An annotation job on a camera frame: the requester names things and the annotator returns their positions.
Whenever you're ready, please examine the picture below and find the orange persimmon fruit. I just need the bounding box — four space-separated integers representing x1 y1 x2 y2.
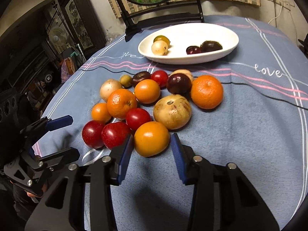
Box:
134 121 170 157

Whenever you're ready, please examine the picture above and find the large mandarin orange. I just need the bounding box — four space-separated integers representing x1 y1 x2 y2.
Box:
191 75 224 110

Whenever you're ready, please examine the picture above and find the pale yellow apple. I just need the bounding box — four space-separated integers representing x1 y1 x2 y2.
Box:
151 40 169 56

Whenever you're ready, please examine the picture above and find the olive green round fruit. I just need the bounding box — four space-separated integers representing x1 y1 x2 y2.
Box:
153 35 170 46

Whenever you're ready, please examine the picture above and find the dark brown oblong fruit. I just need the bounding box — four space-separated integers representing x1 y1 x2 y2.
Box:
200 41 222 53

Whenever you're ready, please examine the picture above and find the person's left hand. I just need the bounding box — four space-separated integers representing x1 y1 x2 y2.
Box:
26 184 48 198

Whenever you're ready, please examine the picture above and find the red plum left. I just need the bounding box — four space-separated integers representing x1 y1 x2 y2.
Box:
81 120 105 149

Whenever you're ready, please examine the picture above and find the small orange fruit left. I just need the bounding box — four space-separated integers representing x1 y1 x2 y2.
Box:
91 103 112 123

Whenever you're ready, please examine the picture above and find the pale peach fruit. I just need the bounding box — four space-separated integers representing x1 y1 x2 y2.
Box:
100 79 122 102

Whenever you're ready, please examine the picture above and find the red tomato fruit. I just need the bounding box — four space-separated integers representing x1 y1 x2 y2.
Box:
125 108 151 132

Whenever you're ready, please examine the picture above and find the small yellow-green longan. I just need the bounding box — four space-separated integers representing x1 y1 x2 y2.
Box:
120 74 132 88

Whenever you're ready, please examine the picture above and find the blue striped tablecloth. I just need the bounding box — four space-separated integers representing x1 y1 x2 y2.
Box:
33 16 307 230

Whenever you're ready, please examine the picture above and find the white standing fan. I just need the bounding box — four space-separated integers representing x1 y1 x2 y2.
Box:
49 26 67 46

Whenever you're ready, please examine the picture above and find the dark red date fruit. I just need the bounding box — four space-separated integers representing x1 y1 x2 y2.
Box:
131 71 151 87

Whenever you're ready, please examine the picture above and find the orange round fruit centre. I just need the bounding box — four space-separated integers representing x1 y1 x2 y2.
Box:
134 79 161 104

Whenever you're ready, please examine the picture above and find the tan brown-striped fruit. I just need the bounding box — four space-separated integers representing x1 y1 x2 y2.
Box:
153 94 192 130

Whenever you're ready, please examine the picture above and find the small red cherry tomato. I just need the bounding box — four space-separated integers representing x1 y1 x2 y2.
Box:
151 70 169 89

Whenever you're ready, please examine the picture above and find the pale tan fruit behind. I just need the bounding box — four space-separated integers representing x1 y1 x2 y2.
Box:
177 69 194 82

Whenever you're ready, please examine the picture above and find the white round plate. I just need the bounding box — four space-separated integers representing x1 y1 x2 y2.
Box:
138 23 239 65

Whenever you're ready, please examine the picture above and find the dark red cherry fruit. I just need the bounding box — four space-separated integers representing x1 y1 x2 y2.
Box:
186 46 202 55

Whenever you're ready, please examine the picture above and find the goldfish embroidery round screen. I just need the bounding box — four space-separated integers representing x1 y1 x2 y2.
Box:
116 0 204 42

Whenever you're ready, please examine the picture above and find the dark framed wall painting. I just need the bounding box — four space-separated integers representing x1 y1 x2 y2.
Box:
57 0 106 59

